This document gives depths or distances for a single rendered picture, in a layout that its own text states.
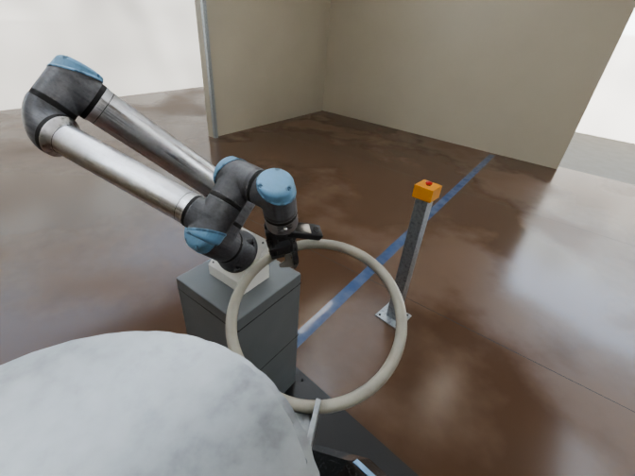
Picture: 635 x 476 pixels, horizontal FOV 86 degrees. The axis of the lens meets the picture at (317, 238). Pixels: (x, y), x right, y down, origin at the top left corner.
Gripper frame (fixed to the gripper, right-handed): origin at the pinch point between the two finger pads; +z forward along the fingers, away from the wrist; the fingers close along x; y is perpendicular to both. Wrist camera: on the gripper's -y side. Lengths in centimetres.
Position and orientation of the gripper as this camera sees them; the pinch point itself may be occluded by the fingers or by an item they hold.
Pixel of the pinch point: (294, 259)
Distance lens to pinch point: 112.2
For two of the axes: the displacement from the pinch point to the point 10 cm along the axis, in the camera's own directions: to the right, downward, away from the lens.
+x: 3.0, 7.8, -5.5
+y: -9.6, 2.5, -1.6
